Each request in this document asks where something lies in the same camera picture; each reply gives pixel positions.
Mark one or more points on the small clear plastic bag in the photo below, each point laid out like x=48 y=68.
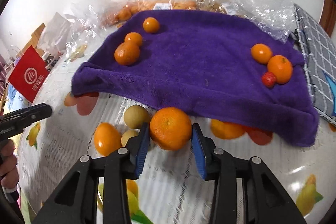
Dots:
x=86 y=27

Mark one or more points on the white plastic bag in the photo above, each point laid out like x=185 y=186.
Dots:
x=56 y=29

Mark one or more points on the tangerine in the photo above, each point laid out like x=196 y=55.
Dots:
x=280 y=69
x=127 y=53
x=170 y=128

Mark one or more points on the purple towel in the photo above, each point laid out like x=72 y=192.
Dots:
x=197 y=61

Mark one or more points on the person's left hand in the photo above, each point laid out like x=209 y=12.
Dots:
x=9 y=171

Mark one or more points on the red paper bag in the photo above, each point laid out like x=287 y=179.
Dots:
x=29 y=74

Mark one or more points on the fruit print tablecloth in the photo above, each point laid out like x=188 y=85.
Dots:
x=170 y=187

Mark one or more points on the small orange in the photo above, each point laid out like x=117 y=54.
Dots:
x=133 y=39
x=151 y=24
x=261 y=53
x=107 y=138

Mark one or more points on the longan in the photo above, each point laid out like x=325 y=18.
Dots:
x=128 y=137
x=136 y=116

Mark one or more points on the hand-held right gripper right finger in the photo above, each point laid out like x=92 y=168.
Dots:
x=198 y=153

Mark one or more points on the pile of bagged oranges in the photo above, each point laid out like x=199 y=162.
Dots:
x=136 y=10

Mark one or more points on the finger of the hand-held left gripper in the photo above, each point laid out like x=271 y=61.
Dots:
x=36 y=111

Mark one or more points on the brown wooden door frame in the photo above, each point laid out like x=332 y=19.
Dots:
x=329 y=14

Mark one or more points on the small red fruit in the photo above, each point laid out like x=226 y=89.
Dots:
x=269 y=79

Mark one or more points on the grey checked bag blue star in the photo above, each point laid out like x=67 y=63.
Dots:
x=317 y=50

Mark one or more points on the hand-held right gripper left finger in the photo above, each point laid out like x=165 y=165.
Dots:
x=143 y=150

